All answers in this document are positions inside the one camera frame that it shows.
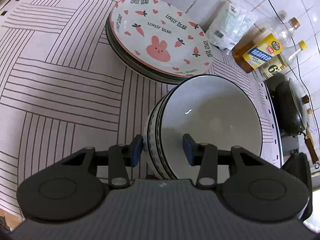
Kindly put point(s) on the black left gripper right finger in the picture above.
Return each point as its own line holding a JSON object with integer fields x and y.
{"x": 205, "y": 156}

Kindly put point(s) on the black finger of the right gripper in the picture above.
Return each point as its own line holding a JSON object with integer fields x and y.
{"x": 298, "y": 166}

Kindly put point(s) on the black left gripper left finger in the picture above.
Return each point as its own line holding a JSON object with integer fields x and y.
{"x": 119, "y": 158}

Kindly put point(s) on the white ribbed bowl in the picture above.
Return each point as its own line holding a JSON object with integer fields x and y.
{"x": 211, "y": 109}
{"x": 156, "y": 139}
{"x": 150, "y": 145}

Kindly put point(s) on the pink bunny carrot plate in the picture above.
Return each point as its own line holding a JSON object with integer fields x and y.
{"x": 161, "y": 36}

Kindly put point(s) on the black wok with lid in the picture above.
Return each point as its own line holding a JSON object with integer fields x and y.
{"x": 292, "y": 116}

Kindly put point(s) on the striped white table cover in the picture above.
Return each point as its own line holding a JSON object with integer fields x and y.
{"x": 63, "y": 88}

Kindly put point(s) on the clear vinegar bottle yellow cap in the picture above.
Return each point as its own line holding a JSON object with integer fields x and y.
{"x": 279, "y": 62}

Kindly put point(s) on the yellow label cooking oil bottle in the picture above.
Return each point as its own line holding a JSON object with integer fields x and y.
{"x": 273, "y": 39}

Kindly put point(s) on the white plastic salt bag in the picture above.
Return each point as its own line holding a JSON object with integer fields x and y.
{"x": 229, "y": 26}

